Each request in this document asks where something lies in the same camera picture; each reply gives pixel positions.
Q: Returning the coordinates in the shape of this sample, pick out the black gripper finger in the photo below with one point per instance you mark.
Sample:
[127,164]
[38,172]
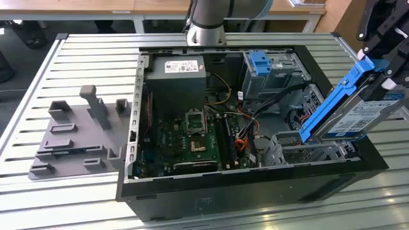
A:
[399,62]
[379,31]

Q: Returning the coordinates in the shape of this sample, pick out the hard disk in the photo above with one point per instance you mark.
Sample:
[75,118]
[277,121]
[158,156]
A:
[367,115]

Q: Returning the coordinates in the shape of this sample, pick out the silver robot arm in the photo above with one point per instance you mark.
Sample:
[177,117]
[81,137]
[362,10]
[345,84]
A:
[209,19]

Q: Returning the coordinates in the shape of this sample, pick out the metal disk bay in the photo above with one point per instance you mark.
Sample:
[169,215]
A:
[278,151]

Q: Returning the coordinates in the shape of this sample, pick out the black RAM slot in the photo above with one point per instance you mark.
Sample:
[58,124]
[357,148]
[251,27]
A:
[221,143]

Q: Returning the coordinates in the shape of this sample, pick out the CPU socket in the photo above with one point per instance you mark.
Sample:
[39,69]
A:
[195,119]

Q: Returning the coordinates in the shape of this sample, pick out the gray power supply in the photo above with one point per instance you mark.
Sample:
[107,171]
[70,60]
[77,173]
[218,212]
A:
[174,88]

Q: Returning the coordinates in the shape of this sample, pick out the brown square chipset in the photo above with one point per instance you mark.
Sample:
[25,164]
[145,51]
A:
[198,146]

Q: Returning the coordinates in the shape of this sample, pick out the black graphics card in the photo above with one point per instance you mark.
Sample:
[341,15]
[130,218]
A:
[195,166]

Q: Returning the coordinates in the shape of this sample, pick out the green motherboard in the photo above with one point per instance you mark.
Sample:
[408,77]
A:
[173,143]

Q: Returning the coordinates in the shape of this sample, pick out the black PC case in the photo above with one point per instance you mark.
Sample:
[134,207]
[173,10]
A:
[225,198]

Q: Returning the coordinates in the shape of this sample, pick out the gray parts rack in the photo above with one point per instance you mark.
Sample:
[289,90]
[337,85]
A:
[81,134]

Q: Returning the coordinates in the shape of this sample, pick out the green RAM stick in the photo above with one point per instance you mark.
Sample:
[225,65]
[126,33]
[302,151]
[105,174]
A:
[70,152]

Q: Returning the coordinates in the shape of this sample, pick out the wooden desk white frame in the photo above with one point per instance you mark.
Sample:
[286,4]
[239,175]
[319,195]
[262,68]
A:
[161,6]
[65,6]

